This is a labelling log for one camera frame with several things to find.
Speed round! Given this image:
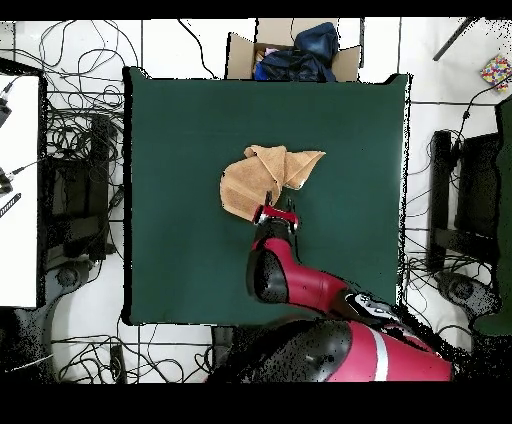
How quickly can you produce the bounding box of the black metal stand frame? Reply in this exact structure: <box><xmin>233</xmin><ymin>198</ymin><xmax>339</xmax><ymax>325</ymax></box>
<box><xmin>425</xmin><ymin>129</ymin><xmax>503</xmax><ymax>273</ymax></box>
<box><xmin>41</xmin><ymin>115</ymin><xmax>117</xmax><ymax>261</ymax></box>

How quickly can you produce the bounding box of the open cardboard box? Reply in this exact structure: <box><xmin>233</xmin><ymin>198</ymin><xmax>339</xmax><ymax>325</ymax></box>
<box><xmin>225</xmin><ymin>17</ymin><xmax>362</xmax><ymax>83</ymax></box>

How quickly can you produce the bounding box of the dark blue clothes pile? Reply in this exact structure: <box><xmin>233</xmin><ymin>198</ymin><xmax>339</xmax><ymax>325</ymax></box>
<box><xmin>252</xmin><ymin>21</ymin><xmax>341</xmax><ymax>83</ymax></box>

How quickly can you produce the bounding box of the black power strip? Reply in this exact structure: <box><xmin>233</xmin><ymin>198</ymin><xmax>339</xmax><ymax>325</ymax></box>
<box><xmin>109</xmin><ymin>344</ymin><xmax>127</xmax><ymax>383</ymax></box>

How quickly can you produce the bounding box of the long black floor cable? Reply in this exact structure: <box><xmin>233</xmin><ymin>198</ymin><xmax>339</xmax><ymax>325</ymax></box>
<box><xmin>177</xmin><ymin>18</ymin><xmax>219</xmax><ymax>79</ymax></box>

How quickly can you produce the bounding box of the black flat bar tool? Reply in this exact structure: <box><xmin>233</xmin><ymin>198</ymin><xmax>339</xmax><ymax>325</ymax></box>
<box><xmin>0</xmin><ymin>192</ymin><xmax>22</xmax><ymax>219</ymax></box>

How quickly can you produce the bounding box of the tan terry towel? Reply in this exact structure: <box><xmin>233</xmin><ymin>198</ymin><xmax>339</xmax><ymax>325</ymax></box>
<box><xmin>218</xmin><ymin>144</ymin><xmax>326</xmax><ymax>222</ymax></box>

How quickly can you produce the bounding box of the multicoloured patterned box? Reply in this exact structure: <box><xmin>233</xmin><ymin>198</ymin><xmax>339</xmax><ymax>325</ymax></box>
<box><xmin>479</xmin><ymin>53</ymin><xmax>512</xmax><ymax>93</ymax></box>

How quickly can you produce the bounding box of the dark slanted rod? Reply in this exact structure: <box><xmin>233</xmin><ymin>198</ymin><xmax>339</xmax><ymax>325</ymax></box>
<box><xmin>431</xmin><ymin>17</ymin><xmax>479</xmax><ymax>62</ymax></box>

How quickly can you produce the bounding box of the dark green table cloth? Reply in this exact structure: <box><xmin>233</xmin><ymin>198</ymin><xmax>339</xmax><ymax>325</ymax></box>
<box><xmin>122</xmin><ymin>66</ymin><xmax>413</xmax><ymax>327</ymax></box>

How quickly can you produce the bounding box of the white side table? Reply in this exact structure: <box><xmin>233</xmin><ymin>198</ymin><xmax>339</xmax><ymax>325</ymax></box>
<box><xmin>0</xmin><ymin>73</ymin><xmax>41</xmax><ymax>309</ymax></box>

